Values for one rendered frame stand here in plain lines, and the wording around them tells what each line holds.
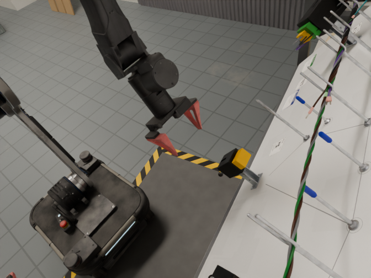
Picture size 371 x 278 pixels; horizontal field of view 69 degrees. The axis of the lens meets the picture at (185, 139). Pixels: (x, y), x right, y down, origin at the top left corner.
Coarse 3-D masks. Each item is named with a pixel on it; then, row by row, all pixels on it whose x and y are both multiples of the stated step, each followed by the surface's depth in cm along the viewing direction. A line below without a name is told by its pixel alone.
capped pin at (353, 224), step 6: (306, 186) 33; (306, 192) 33; (312, 192) 33; (318, 198) 33; (324, 204) 34; (336, 210) 34; (342, 216) 34; (348, 222) 34; (354, 222) 34; (354, 228) 34
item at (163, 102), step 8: (152, 96) 59; (160, 96) 59; (168, 96) 61; (184, 96) 63; (152, 104) 60; (160, 104) 60; (168, 104) 60; (176, 104) 62; (152, 112) 61; (160, 112) 60; (168, 112) 61; (152, 120) 63; (160, 120) 59; (160, 128) 59
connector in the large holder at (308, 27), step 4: (308, 24) 68; (312, 24) 68; (300, 28) 72; (304, 28) 70; (308, 28) 69; (312, 28) 68; (316, 28) 68; (296, 32) 74; (300, 32) 73; (304, 32) 70; (308, 32) 70; (312, 32) 69; (316, 32) 69; (320, 32) 69; (296, 36) 74; (304, 36) 70; (308, 36) 70; (312, 36) 70; (300, 40) 74; (308, 40) 71
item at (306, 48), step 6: (306, 0) 90; (312, 0) 89; (360, 0) 89; (306, 6) 92; (360, 6) 87; (366, 6) 86; (348, 12) 89; (342, 18) 89; (354, 18) 87; (324, 36) 146; (318, 42) 144; (300, 48) 103; (306, 48) 102; (318, 48) 141; (300, 54) 105; (306, 54) 104; (300, 60) 107
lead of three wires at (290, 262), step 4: (292, 244) 28; (288, 248) 28; (292, 248) 27; (288, 252) 27; (292, 252) 27; (288, 256) 27; (292, 256) 27; (288, 260) 27; (292, 260) 27; (288, 264) 27; (292, 264) 27; (288, 268) 27; (292, 268) 27; (284, 272) 27; (288, 272) 26; (284, 276) 26; (288, 276) 26
